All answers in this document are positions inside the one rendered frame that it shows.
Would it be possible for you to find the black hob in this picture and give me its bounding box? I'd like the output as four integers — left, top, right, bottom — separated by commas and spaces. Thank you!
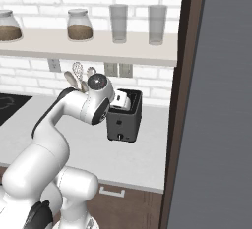
0, 92, 33, 127

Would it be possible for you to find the grey wall outlet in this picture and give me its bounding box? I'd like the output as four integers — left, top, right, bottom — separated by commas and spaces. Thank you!
103, 62, 119, 78
118, 63, 134, 79
47, 58, 63, 74

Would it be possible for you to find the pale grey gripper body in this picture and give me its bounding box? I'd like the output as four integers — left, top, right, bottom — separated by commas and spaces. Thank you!
123, 95, 133, 112

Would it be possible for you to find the metal whisk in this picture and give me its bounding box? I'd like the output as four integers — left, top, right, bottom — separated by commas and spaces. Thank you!
72, 61, 84, 83

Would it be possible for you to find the pale wall shelf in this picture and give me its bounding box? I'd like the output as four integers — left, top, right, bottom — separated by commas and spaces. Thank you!
0, 28, 180, 68

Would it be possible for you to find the black toaster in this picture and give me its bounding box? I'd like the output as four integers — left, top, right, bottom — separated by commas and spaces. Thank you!
106, 88, 144, 143

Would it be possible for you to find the wooden spoon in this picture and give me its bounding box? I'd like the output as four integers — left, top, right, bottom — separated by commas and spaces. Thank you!
63, 71, 81, 89

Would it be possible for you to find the silver drawer handle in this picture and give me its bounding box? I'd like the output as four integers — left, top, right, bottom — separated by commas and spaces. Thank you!
98, 186, 127, 199

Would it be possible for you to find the brown drawer front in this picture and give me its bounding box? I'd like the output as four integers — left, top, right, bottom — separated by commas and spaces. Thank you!
83, 183, 164, 229

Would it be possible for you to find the glass jar with brown contents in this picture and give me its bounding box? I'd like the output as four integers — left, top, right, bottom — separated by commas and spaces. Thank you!
0, 9, 24, 42
66, 8, 95, 42

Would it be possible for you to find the grey fridge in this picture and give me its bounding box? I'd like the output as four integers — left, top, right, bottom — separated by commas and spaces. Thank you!
166, 0, 252, 229

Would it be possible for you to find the brown tall cabinet panel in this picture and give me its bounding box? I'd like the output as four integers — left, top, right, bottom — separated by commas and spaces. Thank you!
158, 0, 209, 229

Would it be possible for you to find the clear drinking glass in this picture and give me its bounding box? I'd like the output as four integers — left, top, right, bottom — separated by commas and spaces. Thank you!
108, 4, 129, 44
147, 4, 168, 46

